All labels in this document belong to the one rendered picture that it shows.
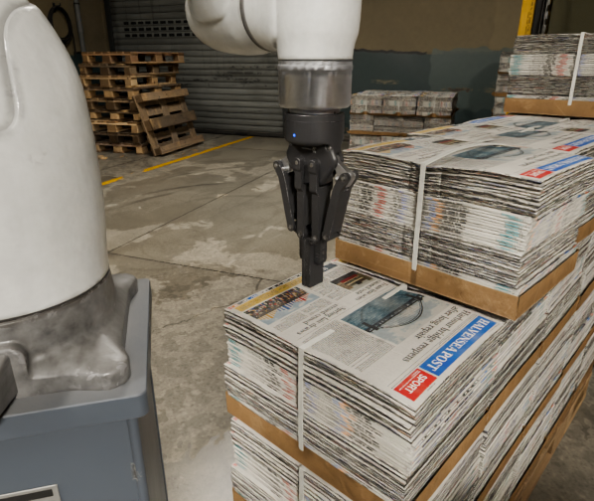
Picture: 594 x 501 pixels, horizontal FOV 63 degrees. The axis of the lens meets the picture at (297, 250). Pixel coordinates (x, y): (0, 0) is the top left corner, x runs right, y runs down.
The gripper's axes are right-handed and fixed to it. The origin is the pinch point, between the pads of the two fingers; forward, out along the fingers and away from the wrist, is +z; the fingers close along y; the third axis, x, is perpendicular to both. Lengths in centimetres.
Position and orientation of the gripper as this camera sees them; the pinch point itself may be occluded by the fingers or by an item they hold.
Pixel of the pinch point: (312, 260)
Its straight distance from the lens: 68.2
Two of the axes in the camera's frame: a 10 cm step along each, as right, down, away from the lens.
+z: 0.0, 9.3, 3.7
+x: -6.7, 2.7, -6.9
